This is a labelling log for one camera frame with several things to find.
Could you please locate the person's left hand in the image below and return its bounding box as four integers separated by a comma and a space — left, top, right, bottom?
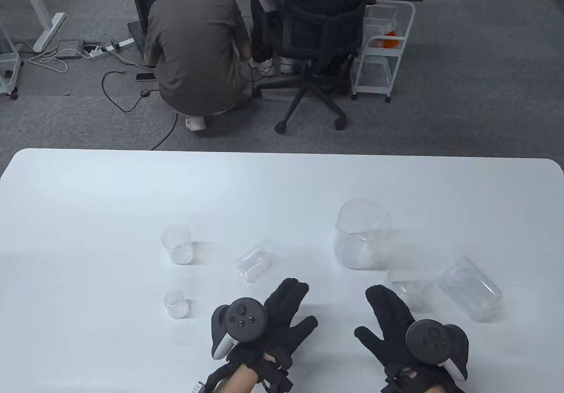
227, 278, 319, 391

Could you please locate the person's right hand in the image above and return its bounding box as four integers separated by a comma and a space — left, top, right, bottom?
354, 284, 465, 393

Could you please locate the small clear plastic beaker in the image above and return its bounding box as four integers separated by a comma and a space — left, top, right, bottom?
160, 225, 195, 265
235, 246, 274, 283

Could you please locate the largest clear plastic beaker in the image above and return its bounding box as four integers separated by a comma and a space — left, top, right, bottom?
334, 197, 393, 271

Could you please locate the large clear plastic beaker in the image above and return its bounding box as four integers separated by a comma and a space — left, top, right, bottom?
436, 256, 503, 322

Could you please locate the tiny clear plastic beaker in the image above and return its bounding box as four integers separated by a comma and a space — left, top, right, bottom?
164, 290, 190, 320

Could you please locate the person's left forearm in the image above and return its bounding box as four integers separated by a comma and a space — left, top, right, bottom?
200, 362, 265, 393

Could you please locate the black and white controller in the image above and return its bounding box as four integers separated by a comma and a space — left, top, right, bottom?
211, 297, 268, 360
405, 319, 469, 382

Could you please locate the white rolling cart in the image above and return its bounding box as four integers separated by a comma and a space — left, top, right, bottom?
351, 0, 416, 104
0, 16, 22, 100

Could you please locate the orange item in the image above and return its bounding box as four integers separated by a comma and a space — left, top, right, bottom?
374, 32, 404, 50

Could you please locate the black office chair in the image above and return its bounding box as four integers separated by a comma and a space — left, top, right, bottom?
255, 0, 388, 134

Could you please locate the white power strip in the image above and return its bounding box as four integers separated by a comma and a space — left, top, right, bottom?
90, 37, 135, 60

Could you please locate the grey floor box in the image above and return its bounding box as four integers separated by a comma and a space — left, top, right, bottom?
56, 39, 85, 61

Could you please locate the white desk leg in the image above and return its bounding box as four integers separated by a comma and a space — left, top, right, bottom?
15, 0, 67, 53

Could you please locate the black floor cable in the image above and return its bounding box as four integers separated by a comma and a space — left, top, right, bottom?
101, 70, 179, 151

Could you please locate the white cable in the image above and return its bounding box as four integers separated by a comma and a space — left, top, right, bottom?
28, 47, 79, 74

